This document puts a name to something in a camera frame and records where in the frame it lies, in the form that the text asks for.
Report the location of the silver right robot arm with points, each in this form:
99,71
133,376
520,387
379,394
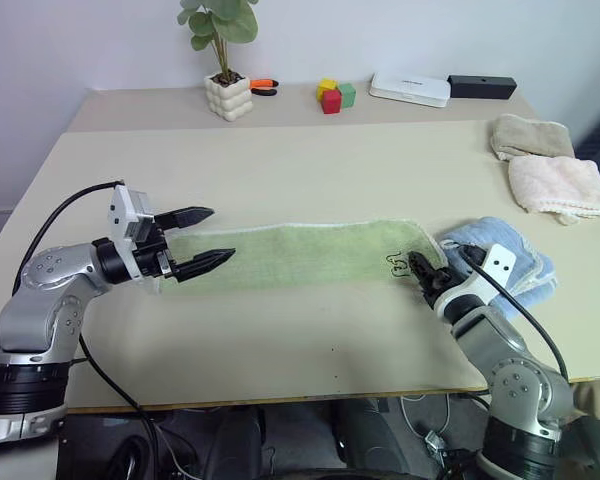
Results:
510,370

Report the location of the red wooden block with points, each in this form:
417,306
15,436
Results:
332,102

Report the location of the beige table board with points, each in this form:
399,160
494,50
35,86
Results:
300,175

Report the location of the black rectangular box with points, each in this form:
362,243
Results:
482,86

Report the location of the white flat box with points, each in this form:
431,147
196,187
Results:
410,90

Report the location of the beige towel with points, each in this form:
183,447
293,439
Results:
530,135

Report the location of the yellow wooden block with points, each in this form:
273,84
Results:
326,86

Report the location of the blue towel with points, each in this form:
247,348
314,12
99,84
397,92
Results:
525,265

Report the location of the white bubble plant pot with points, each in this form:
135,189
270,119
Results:
227,100

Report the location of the green wooden block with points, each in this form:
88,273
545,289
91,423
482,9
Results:
349,95

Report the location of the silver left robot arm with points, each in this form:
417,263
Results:
40,300

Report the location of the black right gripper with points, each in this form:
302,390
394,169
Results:
442,287

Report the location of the green towel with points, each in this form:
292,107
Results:
300,255

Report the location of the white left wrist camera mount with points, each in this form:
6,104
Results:
122,210

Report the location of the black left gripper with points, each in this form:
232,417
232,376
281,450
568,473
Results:
152,255

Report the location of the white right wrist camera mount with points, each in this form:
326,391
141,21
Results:
500,260

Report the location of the dark rounded shape under table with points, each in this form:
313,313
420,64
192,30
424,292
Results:
280,440

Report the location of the green leafy plant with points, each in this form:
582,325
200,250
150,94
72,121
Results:
225,25

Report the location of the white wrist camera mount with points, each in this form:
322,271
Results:
122,210
500,260

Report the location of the pink towel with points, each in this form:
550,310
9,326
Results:
555,185

